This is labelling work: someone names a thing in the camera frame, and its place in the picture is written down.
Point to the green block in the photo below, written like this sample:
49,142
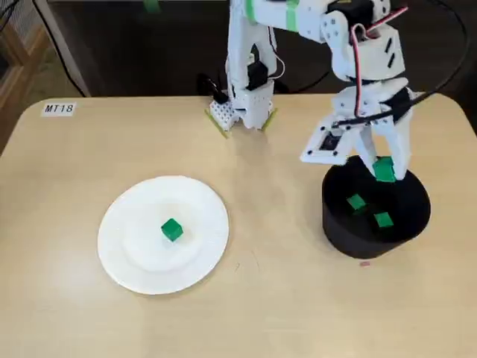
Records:
356,202
172,230
384,171
383,220

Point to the grey metal pole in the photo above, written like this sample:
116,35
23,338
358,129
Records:
63,48

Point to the black pot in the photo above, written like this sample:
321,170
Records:
372,242

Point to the green tape strip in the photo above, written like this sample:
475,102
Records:
291,15
251,9

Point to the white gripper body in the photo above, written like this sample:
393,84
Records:
367,102

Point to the green base plate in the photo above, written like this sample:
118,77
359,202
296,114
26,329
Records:
217,126

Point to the white MT18 label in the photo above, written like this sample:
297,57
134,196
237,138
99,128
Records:
58,109

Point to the white paper plate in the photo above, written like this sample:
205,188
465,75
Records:
149,261

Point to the green tape piece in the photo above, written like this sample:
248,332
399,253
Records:
151,5

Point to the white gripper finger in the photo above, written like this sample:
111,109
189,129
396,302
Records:
402,145
369,145

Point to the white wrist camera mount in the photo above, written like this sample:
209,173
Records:
313,153

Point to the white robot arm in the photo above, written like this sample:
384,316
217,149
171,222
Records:
238,56

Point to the black plug connector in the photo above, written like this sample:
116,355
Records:
212,87

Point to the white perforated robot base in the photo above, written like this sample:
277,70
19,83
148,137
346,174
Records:
223,113

